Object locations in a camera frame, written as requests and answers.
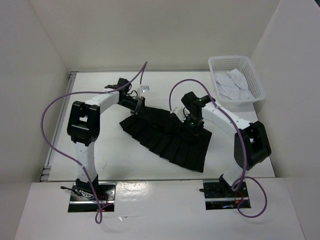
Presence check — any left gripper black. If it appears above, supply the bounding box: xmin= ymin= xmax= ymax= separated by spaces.
xmin=117 ymin=95 xmax=150 ymax=121

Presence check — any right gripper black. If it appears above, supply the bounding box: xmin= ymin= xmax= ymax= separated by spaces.
xmin=180 ymin=113 xmax=205 ymax=138

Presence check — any black skirt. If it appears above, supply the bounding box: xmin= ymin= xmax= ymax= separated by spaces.
xmin=119 ymin=107 xmax=212 ymax=173

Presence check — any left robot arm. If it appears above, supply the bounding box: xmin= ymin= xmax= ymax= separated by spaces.
xmin=67 ymin=78 xmax=138 ymax=200

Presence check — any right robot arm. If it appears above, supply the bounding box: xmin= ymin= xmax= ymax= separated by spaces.
xmin=181 ymin=91 xmax=272 ymax=197

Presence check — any white cloth in basket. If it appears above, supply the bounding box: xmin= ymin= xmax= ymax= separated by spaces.
xmin=214 ymin=68 xmax=254 ymax=100

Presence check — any white plastic basket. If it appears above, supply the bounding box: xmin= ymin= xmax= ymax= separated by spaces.
xmin=208 ymin=55 xmax=266 ymax=108

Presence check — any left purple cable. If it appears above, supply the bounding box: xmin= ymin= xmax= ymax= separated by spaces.
xmin=40 ymin=61 xmax=148 ymax=224

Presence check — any purple cable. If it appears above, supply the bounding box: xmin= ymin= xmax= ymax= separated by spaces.
xmin=168 ymin=79 xmax=270 ymax=219
xmin=40 ymin=61 xmax=148 ymax=224

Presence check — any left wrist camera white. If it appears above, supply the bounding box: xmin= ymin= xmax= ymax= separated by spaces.
xmin=139 ymin=85 xmax=150 ymax=94

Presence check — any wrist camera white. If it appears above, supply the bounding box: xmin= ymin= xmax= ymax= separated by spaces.
xmin=171 ymin=107 xmax=187 ymax=123
xmin=139 ymin=85 xmax=150 ymax=94

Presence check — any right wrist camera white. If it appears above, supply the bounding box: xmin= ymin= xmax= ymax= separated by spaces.
xmin=171 ymin=107 xmax=187 ymax=123

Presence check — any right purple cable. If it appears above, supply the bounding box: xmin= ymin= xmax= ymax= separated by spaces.
xmin=168 ymin=79 xmax=270 ymax=219

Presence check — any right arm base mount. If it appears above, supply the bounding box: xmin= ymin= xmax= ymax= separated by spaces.
xmin=199 ymin=179 xmax=251 ymax=210

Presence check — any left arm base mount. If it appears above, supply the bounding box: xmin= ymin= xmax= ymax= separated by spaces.
xmin=60 ymin=182 xmax=116 ymax=213

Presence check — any aluminium table edge rail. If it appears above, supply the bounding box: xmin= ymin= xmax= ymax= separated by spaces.
xmin=39 ymin=71 xmax=78 ymax=183

